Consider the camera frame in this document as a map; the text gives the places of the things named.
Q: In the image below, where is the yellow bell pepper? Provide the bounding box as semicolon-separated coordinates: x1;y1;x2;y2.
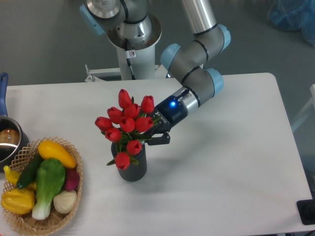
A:
1;188;35;214

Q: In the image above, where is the small yellow gourd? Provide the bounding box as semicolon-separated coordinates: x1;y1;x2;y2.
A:
3;165;36;191

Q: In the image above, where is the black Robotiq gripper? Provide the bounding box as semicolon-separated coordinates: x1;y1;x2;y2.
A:
144;95;188;146

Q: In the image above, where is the blue plastic bag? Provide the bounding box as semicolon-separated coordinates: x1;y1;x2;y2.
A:
268;0;315;46

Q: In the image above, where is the purple red radish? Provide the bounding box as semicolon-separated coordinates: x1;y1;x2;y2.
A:
64;169;80;191

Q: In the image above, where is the dark green cucumber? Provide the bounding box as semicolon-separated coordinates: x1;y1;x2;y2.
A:
16;152;44;189

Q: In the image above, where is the white metal frame right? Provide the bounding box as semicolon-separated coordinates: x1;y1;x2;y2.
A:
291;84;315;132

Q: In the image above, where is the dark grey ribbed vase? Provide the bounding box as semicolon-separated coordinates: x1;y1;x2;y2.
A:
107;140;147;182

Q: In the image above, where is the woven wicker basket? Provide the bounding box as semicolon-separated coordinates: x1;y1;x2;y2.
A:
2;137;83;236

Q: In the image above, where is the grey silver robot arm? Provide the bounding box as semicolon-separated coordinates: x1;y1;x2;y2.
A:
79;0;231;145

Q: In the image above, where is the blue handled saucepan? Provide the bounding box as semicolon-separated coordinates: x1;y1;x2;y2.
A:
0;72;29;172

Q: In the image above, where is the green bok choy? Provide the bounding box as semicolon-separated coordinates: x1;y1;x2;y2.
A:
32;158;65;220

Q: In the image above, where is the white garlic bulb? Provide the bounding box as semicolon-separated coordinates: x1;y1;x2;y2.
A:
53;190;77;214

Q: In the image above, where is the black device at table edge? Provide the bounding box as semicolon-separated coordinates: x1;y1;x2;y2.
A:
296;199;315;225

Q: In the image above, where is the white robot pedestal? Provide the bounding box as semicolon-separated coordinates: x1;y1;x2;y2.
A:
84;14;173;83

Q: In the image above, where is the yellow squash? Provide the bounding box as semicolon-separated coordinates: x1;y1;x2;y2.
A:
37;140;77;169

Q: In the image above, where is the red tulip bouquet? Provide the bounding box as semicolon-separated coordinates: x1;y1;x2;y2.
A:
94;89;159;170

